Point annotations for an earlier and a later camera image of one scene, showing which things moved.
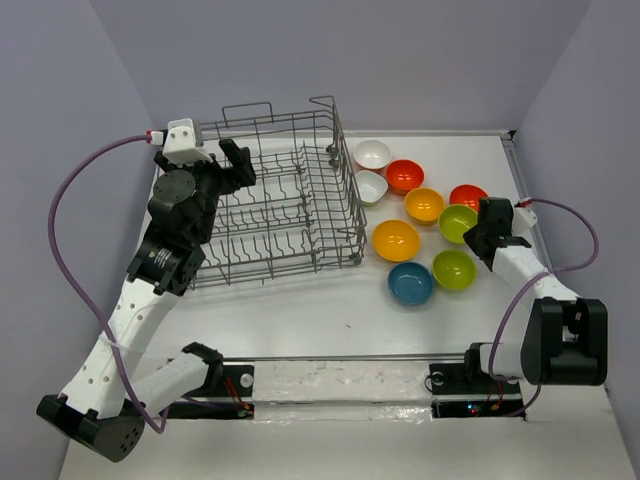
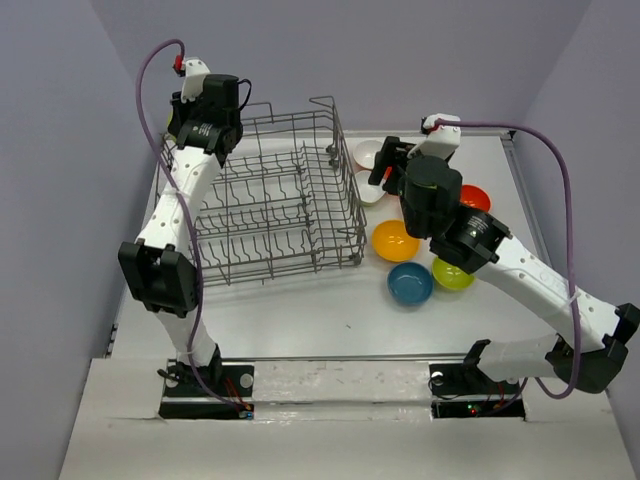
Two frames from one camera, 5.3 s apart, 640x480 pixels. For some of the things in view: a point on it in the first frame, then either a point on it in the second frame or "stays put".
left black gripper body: (213, 182) → (185, 111)
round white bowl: (372, 154) stays put
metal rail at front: (344, 357) stays put
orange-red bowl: (467, 194) stays put
